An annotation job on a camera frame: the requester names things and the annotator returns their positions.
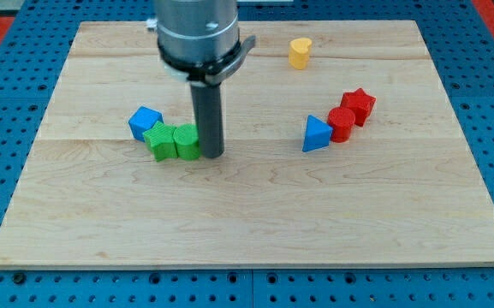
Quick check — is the wooden board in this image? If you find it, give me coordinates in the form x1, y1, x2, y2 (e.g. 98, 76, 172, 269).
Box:
0, 21, 494, 270

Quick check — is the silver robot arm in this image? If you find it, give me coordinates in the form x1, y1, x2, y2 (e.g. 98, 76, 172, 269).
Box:
153, 0, 256, 86

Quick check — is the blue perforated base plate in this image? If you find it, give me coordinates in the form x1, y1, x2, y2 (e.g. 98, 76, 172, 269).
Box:
0, 0, 494, 307

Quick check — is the green cylinder block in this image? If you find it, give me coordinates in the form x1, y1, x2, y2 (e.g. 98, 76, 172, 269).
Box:
173, 123, 200, 161

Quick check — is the red star block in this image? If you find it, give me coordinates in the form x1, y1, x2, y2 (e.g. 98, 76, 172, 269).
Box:
340, 88, 377, 127

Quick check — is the blue triangle block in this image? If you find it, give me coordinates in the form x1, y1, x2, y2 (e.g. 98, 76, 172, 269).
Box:
302, 115, 333, 152

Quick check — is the green star block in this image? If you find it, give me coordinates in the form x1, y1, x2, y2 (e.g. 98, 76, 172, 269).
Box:
143, 121, 178, 162

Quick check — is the red cylinder block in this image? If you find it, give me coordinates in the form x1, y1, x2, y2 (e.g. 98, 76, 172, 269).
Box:
327, 107, 355, 143

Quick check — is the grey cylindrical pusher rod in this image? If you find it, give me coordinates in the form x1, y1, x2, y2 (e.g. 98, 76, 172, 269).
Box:
190, 83, 224, 158

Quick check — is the blue cube block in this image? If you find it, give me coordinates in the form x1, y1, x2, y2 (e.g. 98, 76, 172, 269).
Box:
128, 106, 164, 142

